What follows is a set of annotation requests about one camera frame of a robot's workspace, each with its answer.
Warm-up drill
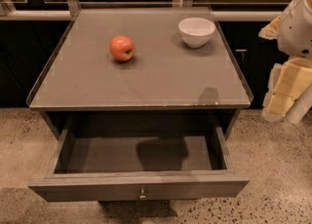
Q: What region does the white pole leg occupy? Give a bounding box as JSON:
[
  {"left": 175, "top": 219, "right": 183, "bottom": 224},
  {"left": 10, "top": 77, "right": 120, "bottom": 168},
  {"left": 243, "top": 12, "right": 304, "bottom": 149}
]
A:
[{"left": 286, "top": 84, "right": 312, "bottom": 124}]

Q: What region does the grey cabinet with glass top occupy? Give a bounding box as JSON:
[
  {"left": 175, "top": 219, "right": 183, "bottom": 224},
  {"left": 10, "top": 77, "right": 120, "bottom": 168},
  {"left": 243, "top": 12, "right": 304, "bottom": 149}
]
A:
[{"left": 25, "top": 6, "right": 254, "bottom": 141}]

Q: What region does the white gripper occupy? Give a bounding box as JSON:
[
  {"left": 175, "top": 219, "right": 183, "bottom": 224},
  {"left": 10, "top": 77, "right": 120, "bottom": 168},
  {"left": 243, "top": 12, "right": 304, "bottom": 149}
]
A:
[{"left": 258, "top": 0, "right": 312, "bottom": 122}]

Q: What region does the white ceramic bowl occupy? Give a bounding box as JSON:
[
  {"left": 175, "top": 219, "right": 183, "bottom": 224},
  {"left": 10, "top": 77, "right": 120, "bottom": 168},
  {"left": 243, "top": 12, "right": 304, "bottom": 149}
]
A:
[{"left": 178, "top": 18, "right": 216, "bottom": 48}]

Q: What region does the red apple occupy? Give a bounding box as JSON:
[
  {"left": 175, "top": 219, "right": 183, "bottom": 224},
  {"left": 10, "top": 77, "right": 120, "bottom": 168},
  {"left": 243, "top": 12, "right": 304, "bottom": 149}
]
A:
[{"left": 109, "top": 35, "right": 136, "bottom": 62}]

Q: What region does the open grey top drawer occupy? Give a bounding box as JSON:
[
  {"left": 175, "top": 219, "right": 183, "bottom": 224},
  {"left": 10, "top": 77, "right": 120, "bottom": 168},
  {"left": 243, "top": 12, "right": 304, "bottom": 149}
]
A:
[{"left": 28, "top": 128, "right": 250, "bottom": 202}]

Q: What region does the metal drawer knob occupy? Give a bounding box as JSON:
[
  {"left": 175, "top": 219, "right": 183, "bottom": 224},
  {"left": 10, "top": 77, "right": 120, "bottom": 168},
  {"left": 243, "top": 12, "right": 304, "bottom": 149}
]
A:
[{"left": 138, "top": 189, "right": 146, "bottom": 201}]

